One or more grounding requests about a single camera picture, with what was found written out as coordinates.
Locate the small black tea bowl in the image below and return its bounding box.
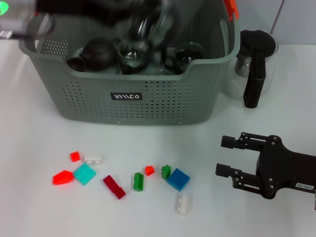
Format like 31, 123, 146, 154
66, 57, 86, 73

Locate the long green block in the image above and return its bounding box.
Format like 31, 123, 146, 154
132, 172, 144, 192

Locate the dark red long block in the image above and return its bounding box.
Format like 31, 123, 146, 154
102, 174, 126, 199

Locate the blue square block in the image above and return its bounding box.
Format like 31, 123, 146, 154
166, 168, 191, 192

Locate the white flat brick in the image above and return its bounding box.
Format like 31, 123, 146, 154
83, 155, 103, 165

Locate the red house-shaped block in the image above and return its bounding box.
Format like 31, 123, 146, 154
51, 169, 74, 186

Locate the glass pitcher with black handle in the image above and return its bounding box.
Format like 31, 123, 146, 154
233, 29, 279, 109

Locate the small green block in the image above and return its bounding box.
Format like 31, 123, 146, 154
161, 164, 172, 181

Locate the black clay teapot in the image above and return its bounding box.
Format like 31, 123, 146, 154
80, 37, 117, 72

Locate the grey perforated storage bin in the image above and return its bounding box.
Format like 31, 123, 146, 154
19, 0, 241, 126

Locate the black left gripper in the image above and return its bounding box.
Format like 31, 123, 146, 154
34, 0, 139, 27

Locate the translucent white block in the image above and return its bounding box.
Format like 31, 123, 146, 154
174, 195, 192, 216

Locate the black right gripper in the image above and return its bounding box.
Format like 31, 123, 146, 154
215, 132, 316, 200

